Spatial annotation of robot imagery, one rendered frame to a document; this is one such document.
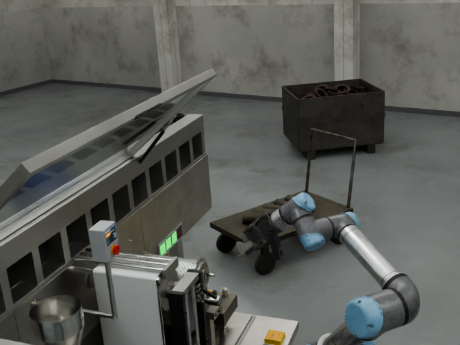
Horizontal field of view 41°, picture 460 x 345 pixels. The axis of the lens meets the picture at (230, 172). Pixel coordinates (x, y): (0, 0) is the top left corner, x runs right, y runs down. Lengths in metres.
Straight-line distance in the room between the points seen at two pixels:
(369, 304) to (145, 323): 0.76
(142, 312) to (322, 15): 8.23
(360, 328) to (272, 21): 8.81
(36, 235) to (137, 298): 0.39
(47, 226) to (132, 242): 0.57
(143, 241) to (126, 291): 0.55
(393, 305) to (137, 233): 1.16
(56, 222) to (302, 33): 8.35
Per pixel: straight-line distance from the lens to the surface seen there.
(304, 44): 10.18
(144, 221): 2.64
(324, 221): 2.14
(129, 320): 2.19
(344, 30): 9.56
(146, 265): 2.09
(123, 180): 2.47
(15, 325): 2.03
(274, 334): 2.64
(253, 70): 10.74
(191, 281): 2.00
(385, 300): 1.88
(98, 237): 1.77
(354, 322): 1.89
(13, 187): 1.43
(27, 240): 2.02
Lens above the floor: 2.41
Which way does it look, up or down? 19 degrees down
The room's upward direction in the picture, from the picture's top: 4 degrees counter-clockwise
